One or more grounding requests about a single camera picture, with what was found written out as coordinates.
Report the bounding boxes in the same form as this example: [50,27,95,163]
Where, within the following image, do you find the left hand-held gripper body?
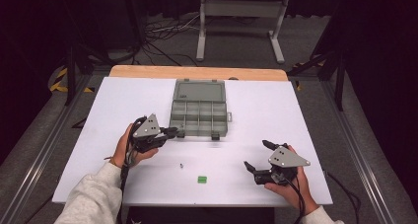
[131,113,166,154]

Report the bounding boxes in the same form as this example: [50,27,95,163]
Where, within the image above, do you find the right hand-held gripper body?
[254,145,312,187]

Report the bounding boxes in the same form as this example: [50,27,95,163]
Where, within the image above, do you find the grey transparent compartment box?
[169,78,233,141]

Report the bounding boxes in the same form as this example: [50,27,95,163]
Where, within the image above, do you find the person's left hand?
[109,123,160,169]

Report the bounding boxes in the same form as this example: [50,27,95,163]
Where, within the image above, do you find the person's right hand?
[264,145,319,216]

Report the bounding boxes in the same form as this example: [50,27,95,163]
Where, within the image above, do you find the white table cover board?
[52,76,333,208]

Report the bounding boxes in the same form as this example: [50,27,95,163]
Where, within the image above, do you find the person's dark clothing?
[126,206,275,224]

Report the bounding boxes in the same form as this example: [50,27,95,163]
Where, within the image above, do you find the black metal stand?
[63,42,109,107]
[287,49,346,112]

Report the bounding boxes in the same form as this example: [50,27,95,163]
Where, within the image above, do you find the right hand-held gripper cable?
[282,178,307,224]

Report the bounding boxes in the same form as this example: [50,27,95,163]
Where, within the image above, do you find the hand-held gripper cable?
[282,178,307,224]
[118,115,147,224]

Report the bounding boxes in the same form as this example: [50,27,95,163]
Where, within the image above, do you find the left hand-held gripper cable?
[118,115,147,224]

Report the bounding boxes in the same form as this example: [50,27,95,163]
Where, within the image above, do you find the black cable beside table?
[323,169,362,223]

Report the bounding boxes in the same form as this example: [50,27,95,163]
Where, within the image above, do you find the metal floor rail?
[0,74,95,224]
[323,80,395,224]

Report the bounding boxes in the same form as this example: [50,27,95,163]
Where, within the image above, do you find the bundle of floor cables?
[142,13,201,67]

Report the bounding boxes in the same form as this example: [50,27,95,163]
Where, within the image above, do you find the white metal stand frame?
[195,0,290,65]

